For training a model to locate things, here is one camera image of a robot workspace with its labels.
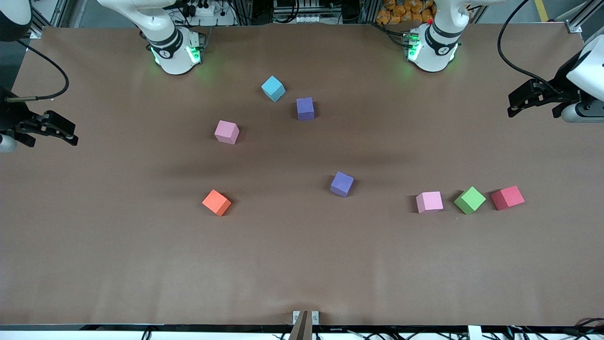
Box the red foam cube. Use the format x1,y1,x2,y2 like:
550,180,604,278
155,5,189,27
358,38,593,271
491,186,525,211

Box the brown table cover sheet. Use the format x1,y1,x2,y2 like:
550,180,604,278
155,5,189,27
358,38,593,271
0,23,604,327

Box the orange foam cube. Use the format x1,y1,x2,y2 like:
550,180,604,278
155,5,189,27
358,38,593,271
202,189,232,217

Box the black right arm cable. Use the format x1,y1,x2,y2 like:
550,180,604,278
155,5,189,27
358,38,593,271
6,40,70,102

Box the white power strip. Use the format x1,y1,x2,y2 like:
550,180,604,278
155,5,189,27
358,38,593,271
186,2,218,17

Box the metal equipment rack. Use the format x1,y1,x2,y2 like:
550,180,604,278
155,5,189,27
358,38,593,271
273,0,327,24

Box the aluminium frame post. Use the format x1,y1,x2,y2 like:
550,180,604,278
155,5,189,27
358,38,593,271
552,0,604,34
29,0,71,39

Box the pink foam cube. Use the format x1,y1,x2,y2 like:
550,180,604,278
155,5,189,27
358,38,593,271
214,120,240,145
416,191,444,214

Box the orange bagged items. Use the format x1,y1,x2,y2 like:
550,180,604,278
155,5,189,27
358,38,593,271
376,0,436,25

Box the green foam cube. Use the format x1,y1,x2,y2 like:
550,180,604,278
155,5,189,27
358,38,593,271
454,186,487,215

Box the blue foam cube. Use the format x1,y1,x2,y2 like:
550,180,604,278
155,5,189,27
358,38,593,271
261,76,286,102

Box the purple foam cube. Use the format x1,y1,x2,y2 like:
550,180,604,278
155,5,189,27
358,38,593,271
296,97,315,121
330,171,354,197

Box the dark cable bundle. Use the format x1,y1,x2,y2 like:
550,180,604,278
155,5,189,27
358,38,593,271
573,317,604,337

